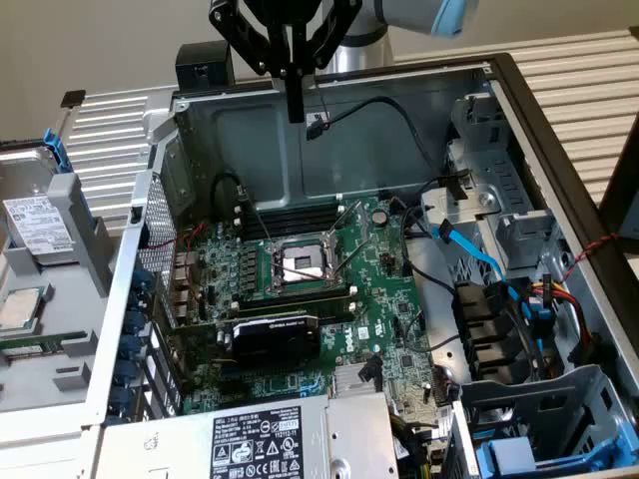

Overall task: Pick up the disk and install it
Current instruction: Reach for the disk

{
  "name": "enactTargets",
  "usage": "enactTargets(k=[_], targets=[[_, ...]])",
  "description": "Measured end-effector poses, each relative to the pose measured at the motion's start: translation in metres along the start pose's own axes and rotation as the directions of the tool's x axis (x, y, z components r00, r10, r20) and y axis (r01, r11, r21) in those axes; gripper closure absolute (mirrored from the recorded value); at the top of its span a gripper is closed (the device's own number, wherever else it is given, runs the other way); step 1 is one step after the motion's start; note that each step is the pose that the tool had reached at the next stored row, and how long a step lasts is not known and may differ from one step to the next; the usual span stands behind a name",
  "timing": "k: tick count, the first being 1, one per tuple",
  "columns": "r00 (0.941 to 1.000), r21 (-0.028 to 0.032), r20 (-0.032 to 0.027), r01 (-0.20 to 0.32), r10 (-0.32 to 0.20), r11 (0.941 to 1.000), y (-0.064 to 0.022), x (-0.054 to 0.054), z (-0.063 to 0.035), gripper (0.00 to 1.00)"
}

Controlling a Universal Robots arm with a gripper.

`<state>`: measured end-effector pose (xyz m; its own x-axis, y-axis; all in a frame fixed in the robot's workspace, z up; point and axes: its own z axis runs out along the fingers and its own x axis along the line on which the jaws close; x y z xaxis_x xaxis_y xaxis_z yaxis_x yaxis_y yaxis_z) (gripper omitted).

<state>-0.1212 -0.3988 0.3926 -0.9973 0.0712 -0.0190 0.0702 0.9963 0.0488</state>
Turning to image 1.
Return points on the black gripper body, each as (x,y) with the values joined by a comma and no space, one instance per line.
(289,12)

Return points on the metal socket cover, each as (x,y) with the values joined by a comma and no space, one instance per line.
(359,219)

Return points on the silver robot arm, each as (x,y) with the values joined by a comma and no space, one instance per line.
(367,55)

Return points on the blue plastic disk carrier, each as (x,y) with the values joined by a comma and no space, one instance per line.
(504,454)

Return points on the green motherboard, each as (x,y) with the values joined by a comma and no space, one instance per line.
(369,279)

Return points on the silver rear port stack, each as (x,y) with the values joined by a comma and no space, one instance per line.
(185,262)

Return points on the coin battery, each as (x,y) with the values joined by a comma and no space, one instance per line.
(381,216)

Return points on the black RAM slot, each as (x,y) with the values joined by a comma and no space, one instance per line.
(299,214)
(329,312)
(294,295)
(294,225)

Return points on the silver heatsink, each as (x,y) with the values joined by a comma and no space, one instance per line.
(349,379)

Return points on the black graphics card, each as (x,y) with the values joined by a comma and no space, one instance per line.
(274,341)

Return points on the green RAM stick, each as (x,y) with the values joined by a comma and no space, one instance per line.
(30,341)

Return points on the grey metal drive cage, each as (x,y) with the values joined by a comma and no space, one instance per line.
(499,169)

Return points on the grey power supply unit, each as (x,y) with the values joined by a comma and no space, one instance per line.
(175,434)

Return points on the silver CPU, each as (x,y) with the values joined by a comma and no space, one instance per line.
(20,309)

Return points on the open PC case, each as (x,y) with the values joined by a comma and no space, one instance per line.
(249,149)

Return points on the black plastic fan shroud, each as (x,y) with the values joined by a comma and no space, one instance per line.
(479,309)

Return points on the CPU socket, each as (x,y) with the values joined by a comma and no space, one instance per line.
(299,264)

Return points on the hard disk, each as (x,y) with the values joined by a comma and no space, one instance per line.
(25,174)

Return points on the grey metal disk bay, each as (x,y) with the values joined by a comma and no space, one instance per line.
(461,444)

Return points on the small black box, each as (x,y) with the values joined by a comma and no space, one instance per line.
(204,60)

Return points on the grey parts rack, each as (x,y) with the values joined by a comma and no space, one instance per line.
(60,379)

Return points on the socket locking lever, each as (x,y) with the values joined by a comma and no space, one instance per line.
(262,227)

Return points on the blue card retention latch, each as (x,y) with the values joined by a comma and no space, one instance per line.
(135,322)

